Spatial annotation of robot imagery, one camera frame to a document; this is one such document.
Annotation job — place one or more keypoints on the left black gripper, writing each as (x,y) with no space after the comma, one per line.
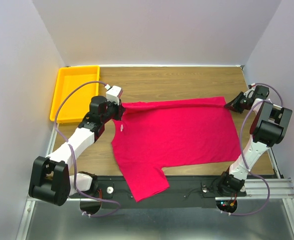
(120,110)

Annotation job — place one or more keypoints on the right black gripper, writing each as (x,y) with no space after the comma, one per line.
(233,105)

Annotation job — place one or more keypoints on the red t shirt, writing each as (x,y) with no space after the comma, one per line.
(156,135)

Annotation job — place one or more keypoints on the yellow plastic tray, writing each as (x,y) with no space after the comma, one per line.
(68,79)

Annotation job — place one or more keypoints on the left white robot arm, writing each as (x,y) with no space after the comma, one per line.
(50,179)

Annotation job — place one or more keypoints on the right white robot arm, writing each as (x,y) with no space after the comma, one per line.
(268,129)

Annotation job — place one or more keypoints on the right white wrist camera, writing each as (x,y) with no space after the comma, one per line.
(250,92)

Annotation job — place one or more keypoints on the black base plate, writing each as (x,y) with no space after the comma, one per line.
(185,191)

